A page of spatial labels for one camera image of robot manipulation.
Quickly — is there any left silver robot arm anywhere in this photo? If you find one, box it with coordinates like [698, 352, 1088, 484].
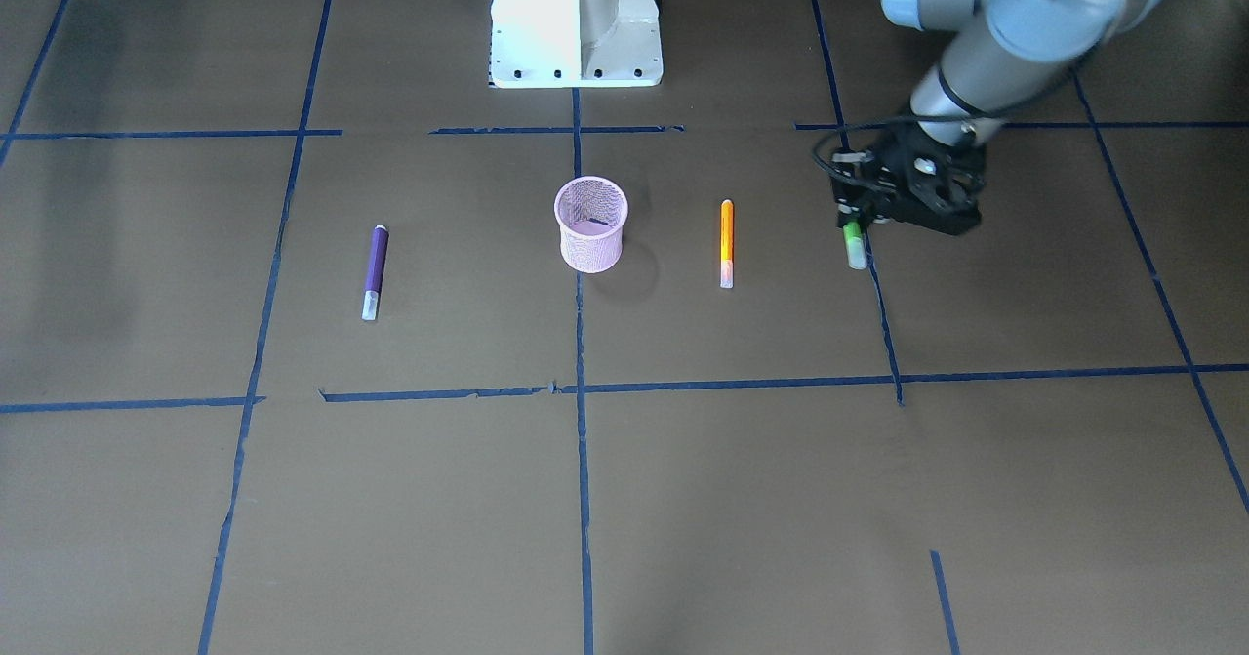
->
[813, 0, 1163, 235]

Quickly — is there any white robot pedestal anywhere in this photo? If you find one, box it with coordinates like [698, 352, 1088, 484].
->
[488, 0, 664, 90]

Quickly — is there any pink mesh pen holder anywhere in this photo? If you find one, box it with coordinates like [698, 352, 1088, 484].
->
[553, 176, 629, 275]

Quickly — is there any green highlighter pen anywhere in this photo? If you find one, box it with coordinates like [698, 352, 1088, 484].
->
[841, 220, 868, 269]

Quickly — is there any orange highlighter pen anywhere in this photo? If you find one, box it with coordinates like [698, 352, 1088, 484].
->
[719, 198, 734, 289]

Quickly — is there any purple highlighter pen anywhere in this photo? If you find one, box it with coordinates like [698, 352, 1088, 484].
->
[361, 225, 388, 323]

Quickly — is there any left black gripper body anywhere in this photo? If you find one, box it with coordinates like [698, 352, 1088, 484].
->
[839, 124, 985, 236]

